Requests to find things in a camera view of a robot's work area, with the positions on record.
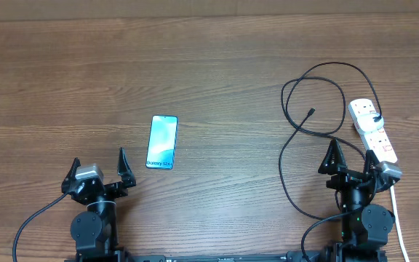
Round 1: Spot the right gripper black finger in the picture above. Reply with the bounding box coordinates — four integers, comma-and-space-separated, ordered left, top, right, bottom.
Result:
363, 149, 379, 174
318, 139, 348, 175

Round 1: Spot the black USB charging cable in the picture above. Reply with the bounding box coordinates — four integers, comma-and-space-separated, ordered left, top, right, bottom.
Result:
278, 61, 384, 222

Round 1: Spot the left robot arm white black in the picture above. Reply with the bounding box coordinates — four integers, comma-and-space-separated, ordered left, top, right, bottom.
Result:
61, 148, 136, 261

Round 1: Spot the white power strip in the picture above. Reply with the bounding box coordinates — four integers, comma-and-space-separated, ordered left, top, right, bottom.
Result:
348, 98, 398, 163

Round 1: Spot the white power strip cord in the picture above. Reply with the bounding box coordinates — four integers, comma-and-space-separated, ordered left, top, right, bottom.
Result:
389, 184, 410, 262

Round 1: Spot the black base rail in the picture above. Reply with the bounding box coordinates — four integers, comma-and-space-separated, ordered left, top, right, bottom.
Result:
63, 249, 388, 262

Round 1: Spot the white charger plug adapter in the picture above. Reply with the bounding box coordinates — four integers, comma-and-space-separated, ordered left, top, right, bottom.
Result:
356, 112, 384, 135

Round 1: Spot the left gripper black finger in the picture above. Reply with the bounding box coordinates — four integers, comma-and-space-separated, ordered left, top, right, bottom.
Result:
117, 147, 136, 188
64, 157, 81, 182

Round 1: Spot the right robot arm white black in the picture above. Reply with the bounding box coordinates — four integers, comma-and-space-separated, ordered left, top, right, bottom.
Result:
316, 140, 402, 261

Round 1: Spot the Samsung Galaxy smartphone blue screen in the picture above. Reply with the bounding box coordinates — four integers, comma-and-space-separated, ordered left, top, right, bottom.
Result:
145, 115, 178, 170

